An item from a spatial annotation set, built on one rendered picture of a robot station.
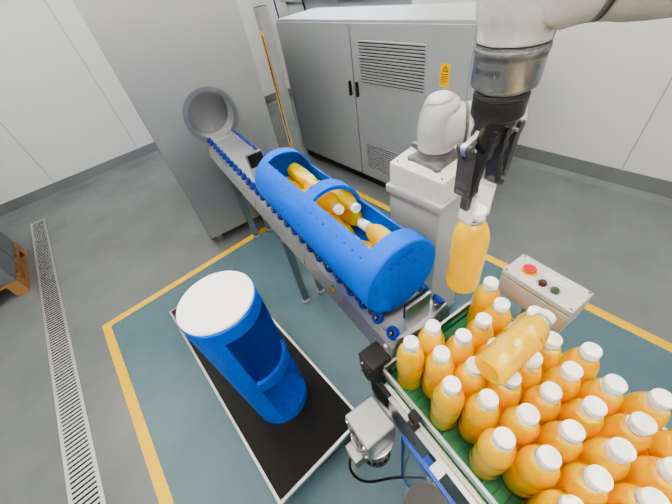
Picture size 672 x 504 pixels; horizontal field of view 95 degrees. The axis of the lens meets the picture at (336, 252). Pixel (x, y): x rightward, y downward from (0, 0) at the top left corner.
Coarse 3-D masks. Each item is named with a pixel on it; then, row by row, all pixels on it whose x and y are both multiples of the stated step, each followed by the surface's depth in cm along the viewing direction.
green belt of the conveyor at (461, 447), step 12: (456, 324) 103; (444, 336) 101; (396, 372) 95; (408, 396) 89; (420, 396) 89; (420, 408) 87; (444, 432) 82; (456, 432) 81; (456, 444) 79; (468, 444) 79; (468, 480) 74; (480, 480) 74; (492, 492) 72; (504, 492) 71
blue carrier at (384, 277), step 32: (288, 160) 149; (288, 192) 122; (320, 192) 112; (352, 192) 121; (320, 224) 105; (384, 224) 117; (320, 256) 111; (352, 256) 93; (384, 256) 86; (416, 256) 93; (352, 288) 97; (384, 288) 93; (416, 288) 105
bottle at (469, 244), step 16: (464, 224) 61; (480, 224) 60; (464, 240) 61; (480, 240) 60; (464, 256) 63; (480, 256) 63; (448, 272) 71; (464, 272) 66; (480, 272) 67; (464, 288) 70
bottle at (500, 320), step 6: (492, 306) 84; (486, 312) 86; (492, 312) 84; (498, 312) 82; (504, 312) 82; (492, 318) 84; (498, 318) 83; (504, 318) 82; (510, 318) 83; (492, 324) 84; (498, 324) 83; (504, 324) 83; (498, 330) 85
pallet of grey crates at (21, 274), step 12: (0, 240) 303; (0, 252) 287; (12, 252) 310; (24, 252) 332; (0, 264) 273; (12, 264) 293; (24, 264) 314; (0, 276) 272; (12, 276) 278; (24, 276) 303; (0, 288) 275; (12, 288) 281; (24, 288) 287
